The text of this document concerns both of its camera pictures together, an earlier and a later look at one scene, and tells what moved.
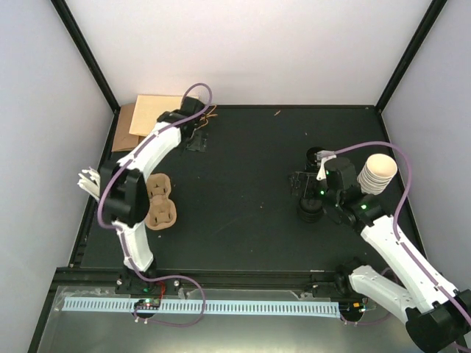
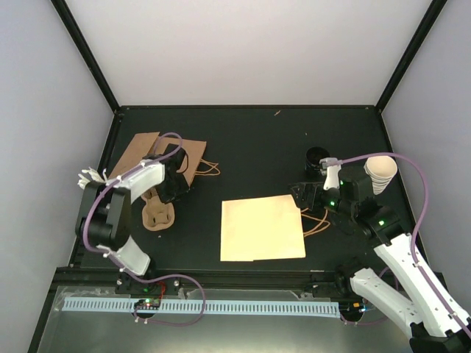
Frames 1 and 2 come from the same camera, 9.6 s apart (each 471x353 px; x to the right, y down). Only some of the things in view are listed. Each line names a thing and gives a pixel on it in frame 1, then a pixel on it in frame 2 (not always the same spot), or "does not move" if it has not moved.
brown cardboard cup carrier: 162,213 does not move
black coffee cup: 311,162 does not move
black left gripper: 200,143 → 165,198
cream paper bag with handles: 149,108 → 271,227
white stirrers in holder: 91,182 does not move
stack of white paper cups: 377,173 does not move
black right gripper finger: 303,180 → 318,206
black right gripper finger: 299,182 → 304,194
